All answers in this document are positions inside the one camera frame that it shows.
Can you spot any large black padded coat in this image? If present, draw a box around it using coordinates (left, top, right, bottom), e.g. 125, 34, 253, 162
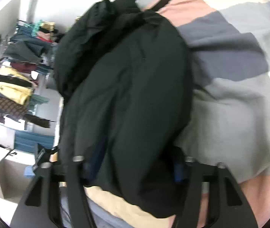
54, 0, 193, 218

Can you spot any blue curtain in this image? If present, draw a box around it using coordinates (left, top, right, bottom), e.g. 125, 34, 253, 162
14, 130, 55, 153

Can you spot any patchwork checked bed sheet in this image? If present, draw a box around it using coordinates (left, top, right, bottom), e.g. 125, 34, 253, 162
59, 0, 270, 228

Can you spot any teal hanging garment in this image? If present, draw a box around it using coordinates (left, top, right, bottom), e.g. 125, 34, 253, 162
28, 94, 50, 111

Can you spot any white cardboard box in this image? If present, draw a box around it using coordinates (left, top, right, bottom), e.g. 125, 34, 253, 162
0, 147, 35, 203

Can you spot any yellow fleece jacket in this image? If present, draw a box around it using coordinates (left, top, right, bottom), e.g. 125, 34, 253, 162
0, 66, 34, 105

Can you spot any brown plaid scarf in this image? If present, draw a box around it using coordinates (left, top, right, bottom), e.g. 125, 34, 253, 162
0, 97, 51, 128

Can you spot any maroon garment on rack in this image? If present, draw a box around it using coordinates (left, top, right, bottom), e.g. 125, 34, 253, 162
10, 62, 37, 74

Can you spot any black jacket on rack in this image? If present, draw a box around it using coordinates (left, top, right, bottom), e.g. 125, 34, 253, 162
0, 75, 32, 88

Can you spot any dark denim jacket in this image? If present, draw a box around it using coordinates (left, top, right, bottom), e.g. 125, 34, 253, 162
3, 41, 52, 63

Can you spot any green sock drying hanger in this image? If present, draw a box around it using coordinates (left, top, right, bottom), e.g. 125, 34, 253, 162
24, 20, 43, 36

